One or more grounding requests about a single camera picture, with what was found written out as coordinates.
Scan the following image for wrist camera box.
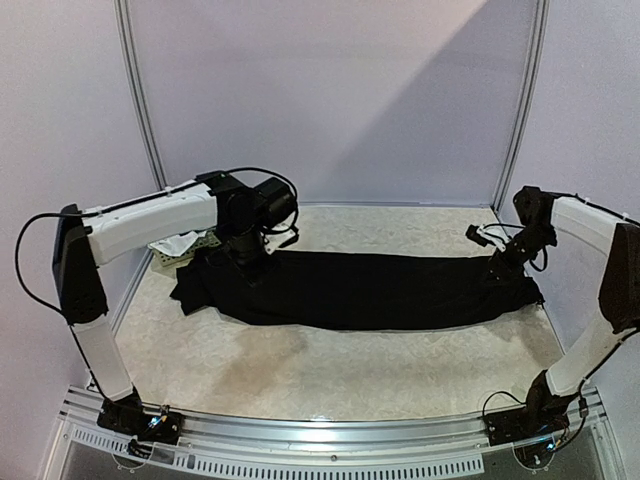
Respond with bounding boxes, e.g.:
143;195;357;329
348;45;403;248
465;225;506;251
255;177;297;228

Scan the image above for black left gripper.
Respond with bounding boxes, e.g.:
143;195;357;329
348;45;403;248
224;222;284;289

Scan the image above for black trousers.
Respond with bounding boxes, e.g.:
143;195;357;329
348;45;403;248
170;249;544;331

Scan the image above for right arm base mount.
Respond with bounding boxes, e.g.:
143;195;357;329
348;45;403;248
481;372;589;471

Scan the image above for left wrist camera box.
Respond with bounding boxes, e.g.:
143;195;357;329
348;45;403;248
255;177;297;228

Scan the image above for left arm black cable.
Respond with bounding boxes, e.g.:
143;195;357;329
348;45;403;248
13;167;301;321

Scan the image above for right aluminium corner post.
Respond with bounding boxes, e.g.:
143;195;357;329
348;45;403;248
491;0;550;214

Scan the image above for aluminium corner post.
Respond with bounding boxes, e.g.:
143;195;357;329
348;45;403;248
114;0;167;189
491;0;550;214

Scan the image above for aluminium front rail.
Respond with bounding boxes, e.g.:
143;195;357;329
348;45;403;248
45;387;624;479

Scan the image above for left aluminium corner post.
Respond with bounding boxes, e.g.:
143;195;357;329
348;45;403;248
114;0;167;189

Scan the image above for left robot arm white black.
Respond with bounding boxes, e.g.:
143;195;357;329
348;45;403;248
53;171;297;434

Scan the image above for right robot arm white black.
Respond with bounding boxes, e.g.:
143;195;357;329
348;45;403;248
488;186;639;398

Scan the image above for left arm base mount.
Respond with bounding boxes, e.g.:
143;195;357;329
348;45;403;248
97;390;185;459

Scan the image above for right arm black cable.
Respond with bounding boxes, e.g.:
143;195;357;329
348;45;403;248
482;222;549;274

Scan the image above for cream perforated plastic basket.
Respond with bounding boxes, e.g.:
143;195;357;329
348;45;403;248
148;234;221;271

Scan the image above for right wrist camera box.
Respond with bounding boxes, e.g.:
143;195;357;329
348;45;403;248
465;225;506;251

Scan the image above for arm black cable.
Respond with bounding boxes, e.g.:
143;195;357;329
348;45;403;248
13;167;301;321
482;222;549;274

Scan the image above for white garment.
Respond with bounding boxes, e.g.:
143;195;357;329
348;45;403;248
148;232;199;257

